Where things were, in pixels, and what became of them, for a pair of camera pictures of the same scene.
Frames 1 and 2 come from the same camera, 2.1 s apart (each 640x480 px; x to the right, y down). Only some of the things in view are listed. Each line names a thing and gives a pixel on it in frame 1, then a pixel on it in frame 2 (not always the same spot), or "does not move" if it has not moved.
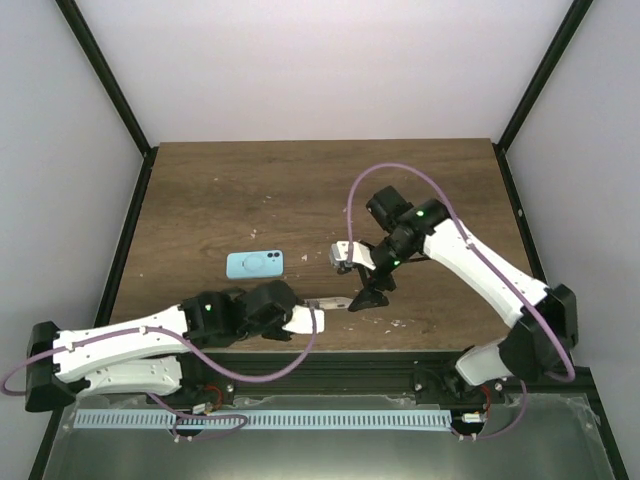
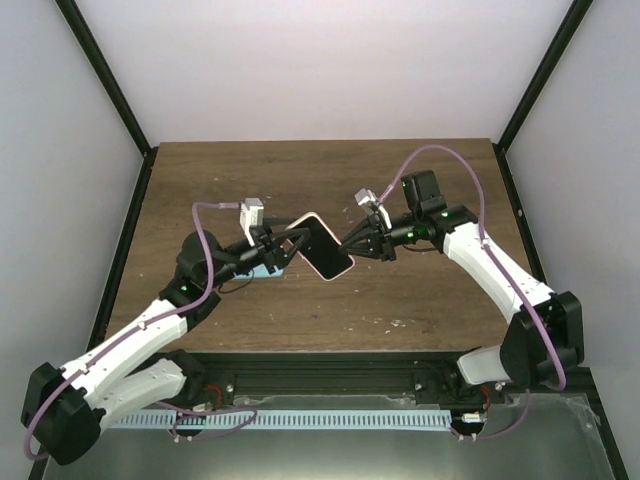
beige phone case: x=332 y=302 → x=321 y=249
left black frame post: x=116 y=91 does not move
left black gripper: x=284 y=337 → x=270 y=246
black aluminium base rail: x=333 y=375 does not move
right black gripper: x=369 y=293 → x=382 y=246
